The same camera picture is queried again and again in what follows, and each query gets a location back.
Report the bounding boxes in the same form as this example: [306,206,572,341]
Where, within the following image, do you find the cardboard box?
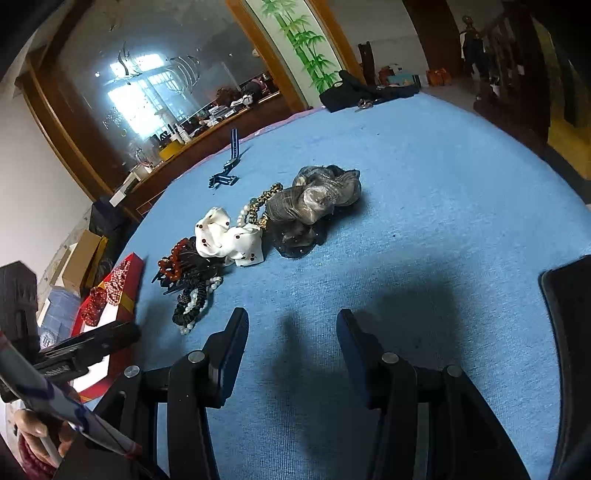
[61,229,110,297]

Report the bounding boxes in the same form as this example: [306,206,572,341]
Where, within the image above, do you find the white flat box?
[109,165,154,207]

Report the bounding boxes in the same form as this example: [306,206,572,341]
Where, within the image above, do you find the red and white bead bracelets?
[106,260,136,305]

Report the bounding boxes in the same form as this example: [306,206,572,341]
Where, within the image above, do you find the leopard print hair tie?
[255,182,284,230]

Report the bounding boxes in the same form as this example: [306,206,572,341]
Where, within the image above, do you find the black chair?
[539,253,591,480]

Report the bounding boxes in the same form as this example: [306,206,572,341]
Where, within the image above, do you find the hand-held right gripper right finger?
[337,309,529,480]

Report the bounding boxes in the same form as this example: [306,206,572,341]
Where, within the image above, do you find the dark red bead bracelets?
[82,286,110,326]

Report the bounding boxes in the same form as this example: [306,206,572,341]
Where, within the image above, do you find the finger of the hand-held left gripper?
[34,320,141,381]

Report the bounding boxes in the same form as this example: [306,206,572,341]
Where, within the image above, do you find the black and white bead bracelet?
[172,274,224,336]

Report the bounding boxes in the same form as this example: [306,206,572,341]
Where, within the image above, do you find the black bag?
[319,70,422,113]

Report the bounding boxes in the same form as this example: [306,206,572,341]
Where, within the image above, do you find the red jewelry box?
[70,252,147,403]

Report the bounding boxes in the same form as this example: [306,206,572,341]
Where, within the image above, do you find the blue tablecloth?
[88,90,591,480]

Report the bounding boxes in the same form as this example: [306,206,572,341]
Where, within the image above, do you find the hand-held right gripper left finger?
[85,307,250,480]

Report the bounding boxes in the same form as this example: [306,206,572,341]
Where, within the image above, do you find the white polka dot scrunchie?
[194,207,265,268]

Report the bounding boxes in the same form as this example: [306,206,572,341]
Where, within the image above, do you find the bamboo painting panel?
[225,0,366,110]

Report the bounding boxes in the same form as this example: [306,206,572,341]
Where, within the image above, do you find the blue strap wristwatch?
[207,128,253,189]

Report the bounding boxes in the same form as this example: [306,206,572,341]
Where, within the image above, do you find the amber red bead bracelet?
[157,237,193,280]

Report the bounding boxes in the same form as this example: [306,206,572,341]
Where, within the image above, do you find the wooden chair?
[358,41,378,86]

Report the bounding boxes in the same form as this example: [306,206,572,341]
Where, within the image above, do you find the person's left hand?
[13,406,79,468]

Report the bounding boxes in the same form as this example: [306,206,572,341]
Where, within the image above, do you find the blue striped bag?
[36,286,85,352]

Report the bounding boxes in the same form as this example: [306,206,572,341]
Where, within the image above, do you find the wood framed wall mirror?
[15,0,306,223]

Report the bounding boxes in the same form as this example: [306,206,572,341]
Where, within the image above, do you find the grey organza hair scrunchie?
[268,165,363,259]

